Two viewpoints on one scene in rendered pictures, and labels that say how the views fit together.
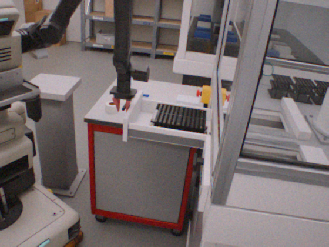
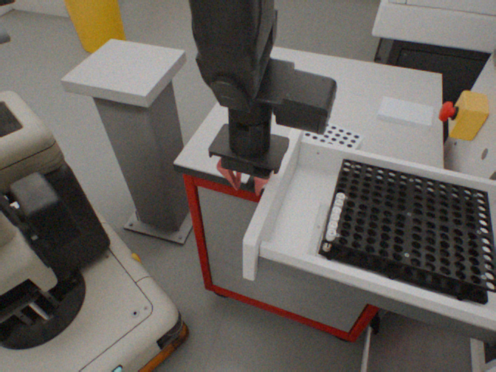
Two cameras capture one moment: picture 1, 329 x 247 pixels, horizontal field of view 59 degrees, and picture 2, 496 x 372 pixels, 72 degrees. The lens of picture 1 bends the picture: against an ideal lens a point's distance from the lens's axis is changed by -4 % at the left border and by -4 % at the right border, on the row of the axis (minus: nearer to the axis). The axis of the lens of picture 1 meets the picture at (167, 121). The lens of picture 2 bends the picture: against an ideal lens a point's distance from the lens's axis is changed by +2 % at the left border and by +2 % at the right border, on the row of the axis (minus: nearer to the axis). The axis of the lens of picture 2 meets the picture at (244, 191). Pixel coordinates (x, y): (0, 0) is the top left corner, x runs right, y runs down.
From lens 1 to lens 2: 0.80 m
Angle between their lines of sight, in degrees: 23
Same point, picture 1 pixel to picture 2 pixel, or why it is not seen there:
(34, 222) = (99, 329)
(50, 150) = (141, 178)
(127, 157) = not seen: hidden behind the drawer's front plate
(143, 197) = (290, 290)
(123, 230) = (255, 316)
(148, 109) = (315, 163)
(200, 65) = (440, 19)
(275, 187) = not seen: outside the picture
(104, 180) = (222, 257)
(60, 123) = (150, 142)
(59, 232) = (139, 350)
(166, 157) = not seen: hidden behind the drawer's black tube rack
